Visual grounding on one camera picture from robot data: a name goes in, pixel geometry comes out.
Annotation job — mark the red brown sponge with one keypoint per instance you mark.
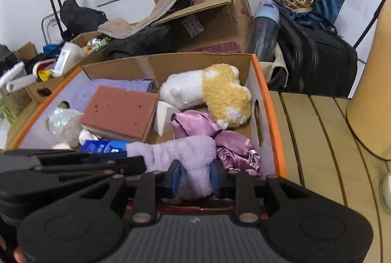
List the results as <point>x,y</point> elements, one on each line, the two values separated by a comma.
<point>119,111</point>

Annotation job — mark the small white box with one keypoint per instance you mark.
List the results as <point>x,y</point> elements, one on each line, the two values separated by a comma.
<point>68,59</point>

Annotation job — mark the yellow thermos jug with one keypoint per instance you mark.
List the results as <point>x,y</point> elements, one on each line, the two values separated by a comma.
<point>371,91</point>

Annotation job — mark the yellow white plush toy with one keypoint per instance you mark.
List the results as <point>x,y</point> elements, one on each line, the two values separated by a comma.
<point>213,88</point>

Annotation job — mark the person's left hand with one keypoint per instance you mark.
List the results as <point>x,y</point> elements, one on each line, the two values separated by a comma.
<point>19,255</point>

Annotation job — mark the metal folding stool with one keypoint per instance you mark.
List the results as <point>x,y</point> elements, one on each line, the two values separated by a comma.
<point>47,27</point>

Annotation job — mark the black pouch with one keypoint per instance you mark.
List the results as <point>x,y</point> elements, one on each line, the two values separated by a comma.
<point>140,42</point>

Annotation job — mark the black fabric bag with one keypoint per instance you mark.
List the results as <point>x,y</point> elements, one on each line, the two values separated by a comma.
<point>6,59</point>

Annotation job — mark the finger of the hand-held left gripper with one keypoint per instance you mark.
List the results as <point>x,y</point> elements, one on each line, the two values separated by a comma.
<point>61,156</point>
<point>122,166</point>

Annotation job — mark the water bottle blue lid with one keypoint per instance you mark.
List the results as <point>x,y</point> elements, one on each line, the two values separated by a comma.
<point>262,30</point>

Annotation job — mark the clear plastic bag bundle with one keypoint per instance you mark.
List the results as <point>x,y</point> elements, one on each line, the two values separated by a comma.
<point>64,125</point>

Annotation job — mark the small brown cardboard box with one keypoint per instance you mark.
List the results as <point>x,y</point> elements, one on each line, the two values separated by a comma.
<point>42,88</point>

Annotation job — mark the black suitcase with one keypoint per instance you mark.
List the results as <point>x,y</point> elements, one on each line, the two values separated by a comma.
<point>320,64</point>

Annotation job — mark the white wedge sponge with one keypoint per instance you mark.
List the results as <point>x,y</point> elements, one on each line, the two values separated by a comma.
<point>163,117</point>

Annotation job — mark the black trolley bag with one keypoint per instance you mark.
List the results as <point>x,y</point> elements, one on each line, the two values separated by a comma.
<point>81,16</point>

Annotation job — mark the large brown cardboard box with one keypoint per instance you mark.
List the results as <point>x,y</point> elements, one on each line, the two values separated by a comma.
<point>213,24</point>

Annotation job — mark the purple towel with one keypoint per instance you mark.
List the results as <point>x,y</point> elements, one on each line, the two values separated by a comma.
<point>122,85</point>

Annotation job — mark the green liquid pump bottle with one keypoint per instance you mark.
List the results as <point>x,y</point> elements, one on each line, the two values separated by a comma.
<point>7,107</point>

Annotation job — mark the blue packet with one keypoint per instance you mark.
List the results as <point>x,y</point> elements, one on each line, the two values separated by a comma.
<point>104,146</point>

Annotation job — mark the beige cloth mat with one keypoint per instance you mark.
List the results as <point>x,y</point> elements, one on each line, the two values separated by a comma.
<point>146,18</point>

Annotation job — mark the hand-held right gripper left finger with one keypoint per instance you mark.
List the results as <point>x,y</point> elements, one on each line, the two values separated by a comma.
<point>174,179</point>

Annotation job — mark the yellow packet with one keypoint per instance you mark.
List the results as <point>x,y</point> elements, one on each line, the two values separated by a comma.
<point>44,75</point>

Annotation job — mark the lilac fluffy cloth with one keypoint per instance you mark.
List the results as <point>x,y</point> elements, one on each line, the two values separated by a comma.
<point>189,156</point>

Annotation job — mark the red cardboard box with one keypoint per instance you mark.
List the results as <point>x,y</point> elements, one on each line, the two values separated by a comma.
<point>268,128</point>

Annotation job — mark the pink satin cloth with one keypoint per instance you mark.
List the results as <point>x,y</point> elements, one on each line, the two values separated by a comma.
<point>235,149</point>

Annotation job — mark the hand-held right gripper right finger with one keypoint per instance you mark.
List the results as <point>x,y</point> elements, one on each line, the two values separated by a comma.
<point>215,179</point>

